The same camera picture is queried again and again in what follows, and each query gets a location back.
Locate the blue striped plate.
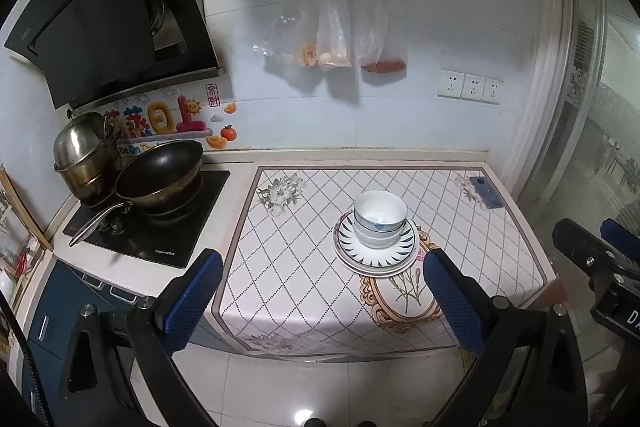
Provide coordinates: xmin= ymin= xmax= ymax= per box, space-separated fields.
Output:
xmin=337 ymin=213 xmax=419 ymax=269

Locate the black range hood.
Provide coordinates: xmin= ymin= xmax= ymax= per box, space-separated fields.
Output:
xmin=4 ymin=0 xmax=227 ymax=110

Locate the dark wok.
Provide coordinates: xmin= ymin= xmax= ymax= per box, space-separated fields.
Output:
xmin=68 ymin=140 xmax=205 ymax=249

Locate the wooden frame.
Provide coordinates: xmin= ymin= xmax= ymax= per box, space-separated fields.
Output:
xmin=0 ymin=166 xmax=54 ymax=254

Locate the patterned table mat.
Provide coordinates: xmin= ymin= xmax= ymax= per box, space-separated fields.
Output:
xmin=212 ymin=164 xmax=549 ymax=356

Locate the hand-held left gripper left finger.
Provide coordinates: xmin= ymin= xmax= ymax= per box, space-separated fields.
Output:
xmin=57 ymin=248 xmax=224 ymax=427

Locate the sliding glass door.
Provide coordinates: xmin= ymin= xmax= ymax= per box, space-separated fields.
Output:
xmin=500 ymin=0 xmax=640 ymax=233

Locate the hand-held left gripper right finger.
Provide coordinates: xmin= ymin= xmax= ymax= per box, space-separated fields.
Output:
xmin=422 ymin=249 xmax=588 ymax=427

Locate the clear plastic bag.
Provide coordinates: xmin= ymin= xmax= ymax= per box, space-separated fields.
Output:
xmin=357 ymin=0 xmax=407 ymax=76
xmin=316 ymin=0 xmax=354 ymax=72
xmin=252 ymin=13 xmax=322 ymax=70

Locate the colourful wall sticker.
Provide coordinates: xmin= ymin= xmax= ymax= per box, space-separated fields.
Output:
xmin=102 ymin=83 xmax=239 ymax=156

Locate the white bowl with blue pattern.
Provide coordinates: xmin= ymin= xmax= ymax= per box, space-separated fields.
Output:
xmin=353 ymin=190 xmax=409 ymax=234

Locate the white wall socket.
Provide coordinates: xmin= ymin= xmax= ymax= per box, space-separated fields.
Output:
xmin=437 ymin=69 xmax=466 ymax=99
xmin=482 ymin=77 xmax=505 ymax=106
xmin=462 ymin=73 xmax=487 ymax=102

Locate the stainless steel pot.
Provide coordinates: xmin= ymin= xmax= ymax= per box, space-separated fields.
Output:
xmin=52 ymin=110 xmax=124 ymax=204

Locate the blue smartphone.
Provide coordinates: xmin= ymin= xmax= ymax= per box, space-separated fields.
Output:
xmin=468 ymin=176 xmax=505 ymax=210

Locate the blue kitchen cabinet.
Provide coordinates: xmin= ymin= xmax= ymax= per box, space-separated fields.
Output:
xmin=27 ymin=258 xmax=168 ymax=408

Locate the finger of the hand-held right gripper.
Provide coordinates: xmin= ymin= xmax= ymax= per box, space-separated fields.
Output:
xmin=552 ymin=218 xmax=621 ymax=280
xmin=600 ymin=218 xmax=640 ymax=268

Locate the black induction stove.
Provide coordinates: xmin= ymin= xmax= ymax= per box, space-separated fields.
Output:
xmin=62 ymin=169 xmax=232 ymax=269

